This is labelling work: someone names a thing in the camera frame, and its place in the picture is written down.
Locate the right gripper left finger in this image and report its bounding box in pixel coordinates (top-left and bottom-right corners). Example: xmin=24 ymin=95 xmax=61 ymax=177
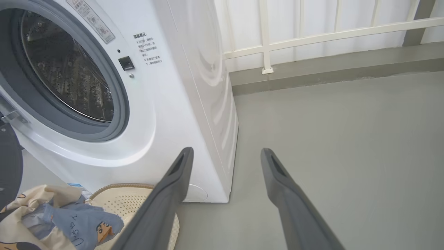
xmin=111 ymin=147 xmax=194 ymax=250

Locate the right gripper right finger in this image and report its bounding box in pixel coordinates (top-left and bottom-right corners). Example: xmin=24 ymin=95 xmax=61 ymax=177
xmin=261 ymin=148 xmax=346 ymax=250

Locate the cream cartoon print garment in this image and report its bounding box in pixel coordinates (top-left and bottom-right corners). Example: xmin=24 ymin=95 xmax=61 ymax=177
xmin=0 ymin=184 xmax=91 ymax=250

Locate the dark round washing machine door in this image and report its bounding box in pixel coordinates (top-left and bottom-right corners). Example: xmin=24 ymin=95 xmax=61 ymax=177
xmin=0 ymin=102 xmax=29 ymax=213

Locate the cream perforated laundry basket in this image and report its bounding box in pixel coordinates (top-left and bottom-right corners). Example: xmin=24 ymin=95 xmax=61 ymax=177
xmin=88 ymin=183 xmax=180 ymax=250

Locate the white washing machine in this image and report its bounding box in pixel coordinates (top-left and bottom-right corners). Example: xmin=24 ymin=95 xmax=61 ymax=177
xmin=0 ymin=0 xmax=240 ymax=204

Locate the blue energy label sticker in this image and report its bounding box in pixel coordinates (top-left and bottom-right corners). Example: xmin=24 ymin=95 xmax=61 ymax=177
xmin=67 ymin=183 xmax=93 ymax=199

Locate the white metal railing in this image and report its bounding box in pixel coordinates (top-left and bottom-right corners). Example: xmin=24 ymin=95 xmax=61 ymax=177
xmin=215 ymin=0 xmax=444 ymax=75

